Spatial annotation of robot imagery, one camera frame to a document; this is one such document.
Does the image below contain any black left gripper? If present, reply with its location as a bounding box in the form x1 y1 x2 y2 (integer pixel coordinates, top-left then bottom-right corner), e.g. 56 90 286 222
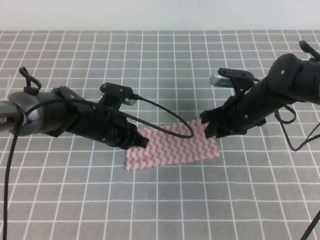
72 100 149 150

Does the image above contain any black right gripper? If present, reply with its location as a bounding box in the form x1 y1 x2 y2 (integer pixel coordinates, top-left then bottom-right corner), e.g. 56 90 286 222
200 93 267 139

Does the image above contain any pink white wavy striped towel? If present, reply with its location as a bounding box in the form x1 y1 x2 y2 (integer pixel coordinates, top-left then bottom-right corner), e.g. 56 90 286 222
124 119 220 171

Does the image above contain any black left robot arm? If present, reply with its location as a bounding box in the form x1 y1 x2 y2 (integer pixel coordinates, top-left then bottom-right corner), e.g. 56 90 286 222
0 66 149 150

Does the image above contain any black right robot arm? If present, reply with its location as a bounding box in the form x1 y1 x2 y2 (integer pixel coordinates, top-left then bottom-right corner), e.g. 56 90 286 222
200 40 320 138

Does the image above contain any black left camera cable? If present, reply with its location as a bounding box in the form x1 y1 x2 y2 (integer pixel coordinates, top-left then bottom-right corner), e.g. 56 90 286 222
2 93 195 240

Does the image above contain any black camera cable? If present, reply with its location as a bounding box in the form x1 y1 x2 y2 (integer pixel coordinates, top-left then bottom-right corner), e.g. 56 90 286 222
252 77 320 240
2 93 195 240

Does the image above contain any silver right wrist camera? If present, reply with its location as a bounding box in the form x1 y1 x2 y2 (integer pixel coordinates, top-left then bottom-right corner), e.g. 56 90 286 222
209 67 255 95

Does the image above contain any black right camera cable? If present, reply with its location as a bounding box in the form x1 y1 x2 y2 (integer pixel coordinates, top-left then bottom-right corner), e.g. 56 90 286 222
252 77 320 240

